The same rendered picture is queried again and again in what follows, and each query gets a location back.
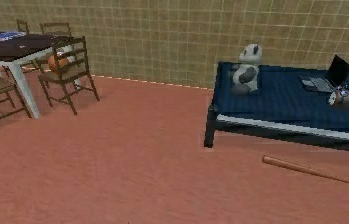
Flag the white and grey teddy bear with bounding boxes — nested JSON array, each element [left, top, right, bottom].
[[230, 43, 264, 96]]

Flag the orange basketball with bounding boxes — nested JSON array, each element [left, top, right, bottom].
[[46, 54, 70, 72]]

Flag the brown wooden baseball bat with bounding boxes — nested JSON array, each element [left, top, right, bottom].
[[261, 155, 349, 189]]

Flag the grey laptop with black screen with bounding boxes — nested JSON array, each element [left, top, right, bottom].
[[298, 54, 349, 93]]

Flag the dark table with white legs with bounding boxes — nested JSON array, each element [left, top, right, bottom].
[[0, 30, 83, 120]]

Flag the blue patterned book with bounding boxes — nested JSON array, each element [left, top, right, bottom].
[[0, 31, 28, 42]]

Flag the blue bed with black frame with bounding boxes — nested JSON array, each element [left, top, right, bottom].
[[203, 61, 349, 154]]

